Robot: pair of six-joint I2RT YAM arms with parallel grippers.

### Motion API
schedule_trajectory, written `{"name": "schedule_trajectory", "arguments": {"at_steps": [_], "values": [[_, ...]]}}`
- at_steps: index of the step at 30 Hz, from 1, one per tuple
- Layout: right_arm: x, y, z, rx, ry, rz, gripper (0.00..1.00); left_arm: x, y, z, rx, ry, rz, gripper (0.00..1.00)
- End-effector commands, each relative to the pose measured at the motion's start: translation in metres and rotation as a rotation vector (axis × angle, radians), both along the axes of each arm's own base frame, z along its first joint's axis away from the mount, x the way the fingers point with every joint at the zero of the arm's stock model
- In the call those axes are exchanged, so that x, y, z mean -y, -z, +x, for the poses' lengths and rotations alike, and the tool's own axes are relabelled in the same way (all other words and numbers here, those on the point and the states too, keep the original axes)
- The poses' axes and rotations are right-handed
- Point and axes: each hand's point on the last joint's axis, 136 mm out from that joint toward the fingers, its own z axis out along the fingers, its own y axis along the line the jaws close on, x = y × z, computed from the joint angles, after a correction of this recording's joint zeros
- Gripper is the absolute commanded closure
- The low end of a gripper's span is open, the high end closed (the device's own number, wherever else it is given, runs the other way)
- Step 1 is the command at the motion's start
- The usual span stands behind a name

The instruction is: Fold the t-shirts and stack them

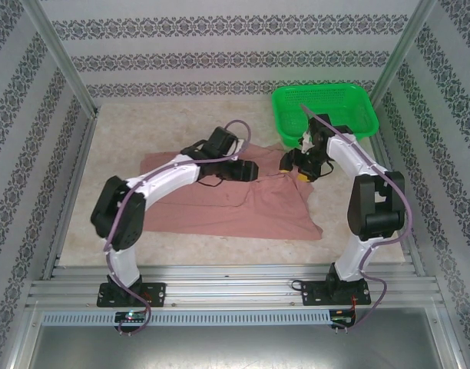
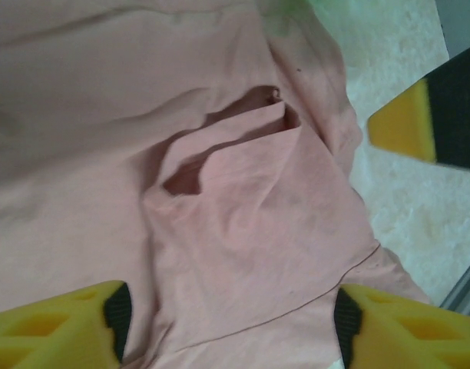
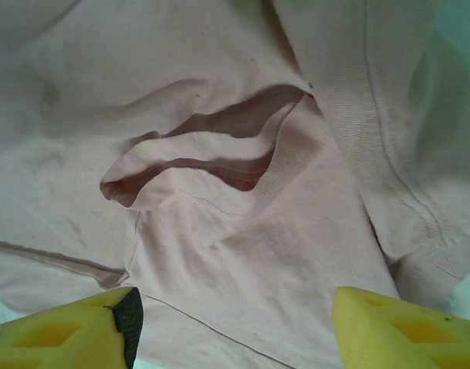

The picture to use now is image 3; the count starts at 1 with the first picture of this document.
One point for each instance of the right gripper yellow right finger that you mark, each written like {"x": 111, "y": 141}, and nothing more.
{"x": 404, "y": 338}

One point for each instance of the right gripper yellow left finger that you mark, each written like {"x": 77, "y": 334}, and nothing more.
{"x": 58, "y": 338}

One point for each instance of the pink t-shirt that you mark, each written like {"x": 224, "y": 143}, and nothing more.
{"x": 235, "y": 230}

